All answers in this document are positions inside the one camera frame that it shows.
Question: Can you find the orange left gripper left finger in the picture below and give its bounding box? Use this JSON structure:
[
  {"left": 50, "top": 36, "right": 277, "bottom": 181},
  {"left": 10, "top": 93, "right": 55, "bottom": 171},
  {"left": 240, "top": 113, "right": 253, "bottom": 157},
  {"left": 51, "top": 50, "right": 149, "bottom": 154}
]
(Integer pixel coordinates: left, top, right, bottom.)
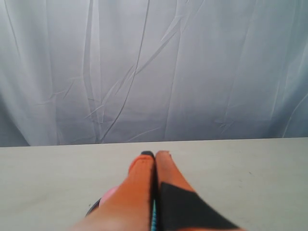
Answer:
[{"left": 70, "top": 151, "right": 155, "bottom": 231}]

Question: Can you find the pink toy peach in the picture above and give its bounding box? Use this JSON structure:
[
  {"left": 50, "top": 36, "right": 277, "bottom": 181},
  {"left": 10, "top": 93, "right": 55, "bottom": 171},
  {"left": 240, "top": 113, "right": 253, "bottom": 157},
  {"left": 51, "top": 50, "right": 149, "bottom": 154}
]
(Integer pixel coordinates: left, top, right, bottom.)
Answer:
[{"left": 99, "top": 186, "right": 118, "bottom": 206}]

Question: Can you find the white fabric backdrop curtain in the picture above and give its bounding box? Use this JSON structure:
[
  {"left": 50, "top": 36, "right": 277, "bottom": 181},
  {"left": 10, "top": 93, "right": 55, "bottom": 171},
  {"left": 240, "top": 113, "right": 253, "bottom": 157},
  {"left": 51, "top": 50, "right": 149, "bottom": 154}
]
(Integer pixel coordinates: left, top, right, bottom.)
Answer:
[{"left": 0, "top": 0, "right": 308, "bottom": 147}]

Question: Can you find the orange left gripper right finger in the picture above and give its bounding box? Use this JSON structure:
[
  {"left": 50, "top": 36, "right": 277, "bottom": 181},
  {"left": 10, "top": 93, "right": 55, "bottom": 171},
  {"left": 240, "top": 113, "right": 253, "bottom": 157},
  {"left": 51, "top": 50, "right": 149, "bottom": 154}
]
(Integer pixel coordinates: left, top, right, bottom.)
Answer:
[{"left": 155, "top": 151, "right": 243, "bottom": 231}]

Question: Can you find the large silver metal plate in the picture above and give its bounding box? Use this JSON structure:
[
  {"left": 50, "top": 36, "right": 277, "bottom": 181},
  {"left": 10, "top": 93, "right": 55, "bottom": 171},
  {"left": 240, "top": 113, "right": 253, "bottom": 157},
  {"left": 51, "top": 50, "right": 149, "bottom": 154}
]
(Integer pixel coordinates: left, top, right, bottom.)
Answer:
[{"left": 85, "top": 199, "right": 101, "bottom": 216}]

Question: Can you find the teal rubber bone toy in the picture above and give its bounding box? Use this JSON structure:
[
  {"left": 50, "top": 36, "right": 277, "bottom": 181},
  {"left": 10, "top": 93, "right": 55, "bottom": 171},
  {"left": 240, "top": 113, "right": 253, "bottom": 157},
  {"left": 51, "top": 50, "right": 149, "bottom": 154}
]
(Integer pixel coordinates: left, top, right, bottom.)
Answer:
[{"left": 150, "top": 200, "right": 157, "bottom": 231}]

